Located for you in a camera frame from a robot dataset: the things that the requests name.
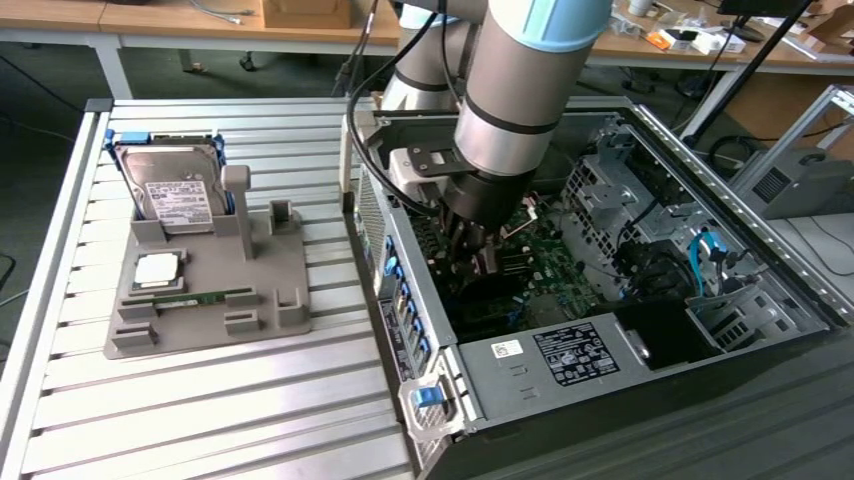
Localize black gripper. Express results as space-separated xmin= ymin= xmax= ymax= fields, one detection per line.
xmin=439 ymin=169 xmax=535 ymax=266

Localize graphics card with metal bracket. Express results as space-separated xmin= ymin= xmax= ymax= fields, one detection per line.
xmin=436 ymin=249 xmax=535 ymax=306

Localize metal socket cover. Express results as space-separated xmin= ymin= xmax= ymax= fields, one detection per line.
xmin=499 ymin=192 xmax=543 ymax=236

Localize metal drive cage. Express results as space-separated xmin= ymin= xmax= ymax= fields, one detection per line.
xmin=559 ymin=122 xmax=688 ymax=241

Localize green motherboard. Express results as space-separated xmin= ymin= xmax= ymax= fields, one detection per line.
xmin=404 ymin=194 xmax=605 ymax=347

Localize open PC case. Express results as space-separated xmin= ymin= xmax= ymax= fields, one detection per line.
xmin=337 ymin=97 xmax=846 ymax=480

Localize grey chipset heat sink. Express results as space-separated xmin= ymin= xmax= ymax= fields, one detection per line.
xmin=531 ymin=294 xmax=572 ymax=324

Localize grey power supply unit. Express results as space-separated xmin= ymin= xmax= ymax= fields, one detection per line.
xmin=455 ymin=312 xmax=654 ymax=422

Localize cluttered wooden desk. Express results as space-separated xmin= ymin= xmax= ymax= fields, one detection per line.
xmin=589 ymin=0 xmax=854 ymax=146

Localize blue case latch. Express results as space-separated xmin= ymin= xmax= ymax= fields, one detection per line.
xmin=409 ymin=384 xmax=445 ymax=412

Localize orange and white box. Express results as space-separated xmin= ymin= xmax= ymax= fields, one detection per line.
xmin=647 ymin=27 xmax=700 ymax=51

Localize metal disk bay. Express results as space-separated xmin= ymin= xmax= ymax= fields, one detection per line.
xmin=684 ymin=282 xmax=832 ymax=354

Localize cardboard box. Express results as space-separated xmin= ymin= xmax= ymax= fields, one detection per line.
xmin=261 ymin=0 xmax=353 ymax=29

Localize white flat box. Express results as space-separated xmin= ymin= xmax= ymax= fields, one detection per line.
xmin=690 ymin=30 xmax=747 ymax=55

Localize black slanted pole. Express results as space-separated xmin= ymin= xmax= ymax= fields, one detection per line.
xmin=679 ymin=0 xmax=814 ymax=147

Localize hard disk with blue carrier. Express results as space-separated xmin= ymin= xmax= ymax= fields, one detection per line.
xmin=104 ymin=128 xmax=233 ymax=236

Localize green RAM stick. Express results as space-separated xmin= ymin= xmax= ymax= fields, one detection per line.
xmin=150 ymin=292 xmax=228 ymax=307

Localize grey computer tower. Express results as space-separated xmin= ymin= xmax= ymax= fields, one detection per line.
xmin=730 ymin=147 xmax=854 ymax=221

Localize grey parts rack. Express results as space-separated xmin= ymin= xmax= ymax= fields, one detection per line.
xmin=102 ymin=163 xmax=315 ymax=361

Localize silver CPU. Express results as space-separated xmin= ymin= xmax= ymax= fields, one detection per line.
xmin=130 ymin=251 xmax=186 ymax=292

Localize black monitor with stand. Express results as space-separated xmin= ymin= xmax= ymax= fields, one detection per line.
xmin=716 ymin=0 xmax=814 ymax=43

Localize brown cardboard piece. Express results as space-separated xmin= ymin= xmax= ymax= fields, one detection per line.
xmin=803 ymin=4 xmax=854 ymax=61

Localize wooden desk with grey legs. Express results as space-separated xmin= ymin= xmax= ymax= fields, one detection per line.
xmin=0 ymin=0 xmax=401 ymax=99

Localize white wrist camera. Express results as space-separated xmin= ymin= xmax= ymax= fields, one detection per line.
xmin=388 ymin=144 xmax=472 ymax=204

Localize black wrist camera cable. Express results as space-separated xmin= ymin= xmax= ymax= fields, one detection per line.
xmin=345 ymin=0 xmax=468 ymax=219

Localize black hanging cable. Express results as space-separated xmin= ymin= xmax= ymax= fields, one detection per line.
xmin=331 ymin=0 xmax=381 ymax=99

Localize blue disk wire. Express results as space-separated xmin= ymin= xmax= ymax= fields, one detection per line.
xmin=686 ymin=227 xmax=730 ymax=301

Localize white cable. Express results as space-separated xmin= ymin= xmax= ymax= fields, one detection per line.
xmin=188 ymin=0 xmax=256 ymax=25

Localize aluminium profile frame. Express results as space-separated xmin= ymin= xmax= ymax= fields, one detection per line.
xmin=759 ymin=83 xmax=854 ymax=166

